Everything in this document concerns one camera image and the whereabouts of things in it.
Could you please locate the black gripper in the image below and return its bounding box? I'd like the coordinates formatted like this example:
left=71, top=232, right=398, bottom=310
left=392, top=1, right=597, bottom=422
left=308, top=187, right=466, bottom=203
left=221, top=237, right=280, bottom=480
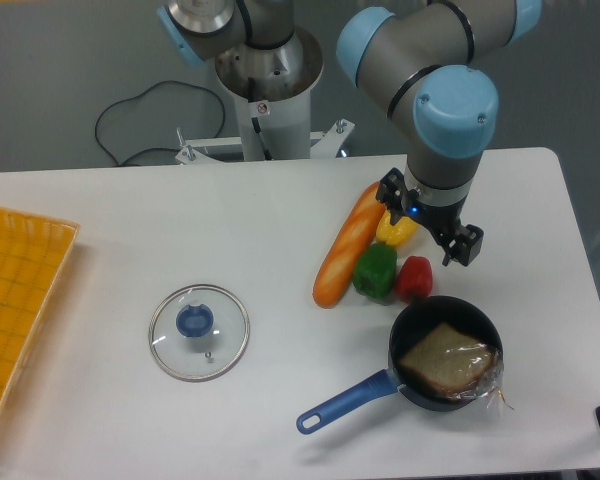
left=376, top=168, right=484, bottom=267

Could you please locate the glass pot lid blue knob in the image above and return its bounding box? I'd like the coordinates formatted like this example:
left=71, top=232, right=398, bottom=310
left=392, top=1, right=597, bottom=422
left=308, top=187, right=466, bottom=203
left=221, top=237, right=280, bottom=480
left=148, top=284, right=250, bottom=382

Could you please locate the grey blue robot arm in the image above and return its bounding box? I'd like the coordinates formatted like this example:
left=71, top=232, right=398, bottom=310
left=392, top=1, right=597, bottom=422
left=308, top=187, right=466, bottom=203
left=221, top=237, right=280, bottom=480
left=157, top=1, right=542, bottom=265

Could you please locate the yellow bell pepper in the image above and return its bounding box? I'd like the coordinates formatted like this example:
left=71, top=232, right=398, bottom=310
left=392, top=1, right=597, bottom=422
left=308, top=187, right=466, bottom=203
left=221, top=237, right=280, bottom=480
left=375, top=211, right=419, bottom=248

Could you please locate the red bell pepper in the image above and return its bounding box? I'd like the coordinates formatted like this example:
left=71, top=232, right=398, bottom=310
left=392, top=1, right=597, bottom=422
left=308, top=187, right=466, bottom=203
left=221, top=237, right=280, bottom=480
left=394, top=256, right=433, bottom=303

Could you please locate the baguette bread loaf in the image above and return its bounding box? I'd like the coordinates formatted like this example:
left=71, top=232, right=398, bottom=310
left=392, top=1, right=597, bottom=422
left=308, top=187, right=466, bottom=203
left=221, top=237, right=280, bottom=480
left=312, top=182, right=386, bottom=308

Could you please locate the green bell pepper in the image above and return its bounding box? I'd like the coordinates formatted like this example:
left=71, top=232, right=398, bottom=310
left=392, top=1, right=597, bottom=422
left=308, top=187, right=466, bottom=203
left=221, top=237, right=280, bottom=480
left=352, top=243, right=397, bottom=303

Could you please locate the bread slice in plastic bag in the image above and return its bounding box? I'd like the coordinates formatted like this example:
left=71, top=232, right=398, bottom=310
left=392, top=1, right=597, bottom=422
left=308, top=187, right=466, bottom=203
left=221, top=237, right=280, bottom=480
left=396, top=322, right=505, bottom=408

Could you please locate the yellow woven basket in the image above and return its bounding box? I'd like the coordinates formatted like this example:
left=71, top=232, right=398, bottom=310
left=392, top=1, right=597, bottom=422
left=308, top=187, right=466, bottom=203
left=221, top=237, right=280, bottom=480
left=0, top=207, right=80, bottom=416

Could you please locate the black saucepan blue handle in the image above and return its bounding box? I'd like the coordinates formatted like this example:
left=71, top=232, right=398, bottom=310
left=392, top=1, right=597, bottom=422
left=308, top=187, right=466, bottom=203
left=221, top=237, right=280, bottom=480
left=296, top=296, right=504, bottom=435

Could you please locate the black cable on floor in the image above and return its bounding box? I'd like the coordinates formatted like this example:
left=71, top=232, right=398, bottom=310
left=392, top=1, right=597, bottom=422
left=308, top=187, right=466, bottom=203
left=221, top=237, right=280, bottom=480
left=94, top=79, right=227, bottom=167

